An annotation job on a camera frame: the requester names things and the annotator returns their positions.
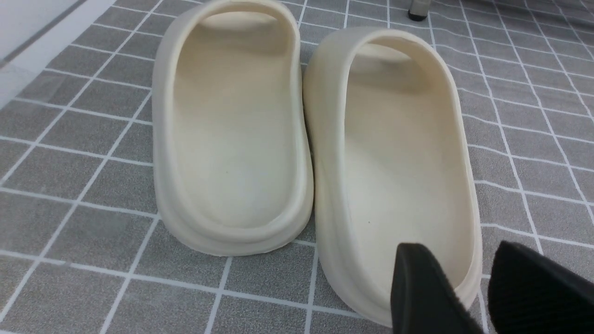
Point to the cream foam slide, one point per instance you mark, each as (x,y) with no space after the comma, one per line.
(232,168)
(391,165)

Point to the right cream foam slide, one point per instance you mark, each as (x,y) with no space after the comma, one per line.
(391,165)

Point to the left cream foam slide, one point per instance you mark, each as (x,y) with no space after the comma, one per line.
(232,168)

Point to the grey checked table cloth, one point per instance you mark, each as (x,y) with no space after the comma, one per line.
(83,251)

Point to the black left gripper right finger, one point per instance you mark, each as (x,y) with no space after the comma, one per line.
(529,293)

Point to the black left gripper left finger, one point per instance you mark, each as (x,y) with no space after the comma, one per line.
(422,300)

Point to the stainless steel shoe rack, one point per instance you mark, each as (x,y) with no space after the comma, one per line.
(419,9)

